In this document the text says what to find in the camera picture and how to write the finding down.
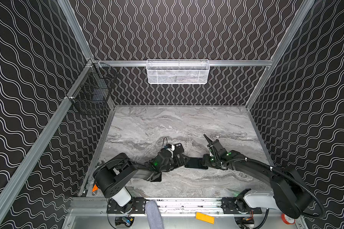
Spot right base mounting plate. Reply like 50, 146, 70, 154
221, 198, 262, 214

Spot orange handled tool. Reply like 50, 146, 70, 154
92, 184, 98, 193

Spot white mesh basket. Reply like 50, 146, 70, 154
146, 59, 210, 85

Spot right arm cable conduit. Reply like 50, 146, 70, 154
232, 158, 326, 219

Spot black phone screen up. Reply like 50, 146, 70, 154
150, 173, 162, 182

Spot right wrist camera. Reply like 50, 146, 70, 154
204, 134, 227, 159

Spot black phone case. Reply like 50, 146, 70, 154
171, 143, 184, 155

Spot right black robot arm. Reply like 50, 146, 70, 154
201, 150, 315, 219

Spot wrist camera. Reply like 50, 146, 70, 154
164, 144, 175, 152
204, 134, 227, 159

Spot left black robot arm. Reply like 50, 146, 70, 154
93, 144, 189, 207

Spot grey cloth roll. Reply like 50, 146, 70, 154
145, 201, 164, 229

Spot black wire basket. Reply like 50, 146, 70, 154
70, 64, 119, 116

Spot blue phone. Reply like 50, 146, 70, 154
184, 157, 209, 170

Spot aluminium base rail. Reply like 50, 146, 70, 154
71, 197, 299, 216

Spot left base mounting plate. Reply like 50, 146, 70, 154
107, 197, 147, 214

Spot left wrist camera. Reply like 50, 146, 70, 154
164, 144, 175, 152

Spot base mounting plate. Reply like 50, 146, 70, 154
221, 198, 262, 214
107, 197, 147, 214

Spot yellow card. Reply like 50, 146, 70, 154
196, 212, 215, 224

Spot red tape roll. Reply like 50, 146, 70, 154
281, 213, 295, 225

